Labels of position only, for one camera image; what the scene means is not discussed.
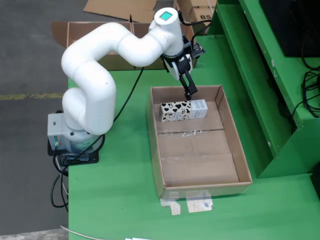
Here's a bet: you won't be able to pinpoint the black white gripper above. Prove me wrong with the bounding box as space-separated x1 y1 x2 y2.
159 48 199 101

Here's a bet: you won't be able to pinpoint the cow print carton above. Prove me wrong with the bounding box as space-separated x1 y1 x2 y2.
159 99 209 123

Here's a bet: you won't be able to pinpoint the shallow cardboard tray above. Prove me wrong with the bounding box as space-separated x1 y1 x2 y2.
146 84 253 199

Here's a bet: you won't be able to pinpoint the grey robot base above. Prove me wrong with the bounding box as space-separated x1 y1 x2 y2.
47 112 106 155

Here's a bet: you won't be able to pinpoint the flattened open cardboard box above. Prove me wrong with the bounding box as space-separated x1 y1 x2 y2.
83 0 158 23

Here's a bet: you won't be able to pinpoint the brown BS-52M shipping carton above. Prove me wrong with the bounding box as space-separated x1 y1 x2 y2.
191 0 218 36

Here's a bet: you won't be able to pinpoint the plain brown shipping carton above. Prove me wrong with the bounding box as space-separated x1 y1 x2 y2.
174 0 193 23

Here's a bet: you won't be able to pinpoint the black monitor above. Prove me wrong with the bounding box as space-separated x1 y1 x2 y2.
258 0 320 58

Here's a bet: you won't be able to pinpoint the flattened printed paper carton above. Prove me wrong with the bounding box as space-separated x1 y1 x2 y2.
159 191 215 216

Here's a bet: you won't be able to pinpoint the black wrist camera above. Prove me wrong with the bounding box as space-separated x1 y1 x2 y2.
191 42 206 60

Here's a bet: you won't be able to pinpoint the short black wrist cable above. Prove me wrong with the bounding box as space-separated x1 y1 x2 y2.
177 9 213 42

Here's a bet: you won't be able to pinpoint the black cable bundle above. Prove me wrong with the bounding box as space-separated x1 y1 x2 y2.
291 37 320 126

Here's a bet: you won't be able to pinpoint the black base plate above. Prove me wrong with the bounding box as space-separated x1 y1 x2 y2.
47 136 100 166

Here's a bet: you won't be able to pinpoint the black power cables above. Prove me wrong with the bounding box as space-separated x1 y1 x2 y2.
51 153 70 213

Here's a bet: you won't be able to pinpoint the thin white cable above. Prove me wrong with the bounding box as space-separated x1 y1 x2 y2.
59 224 103 240

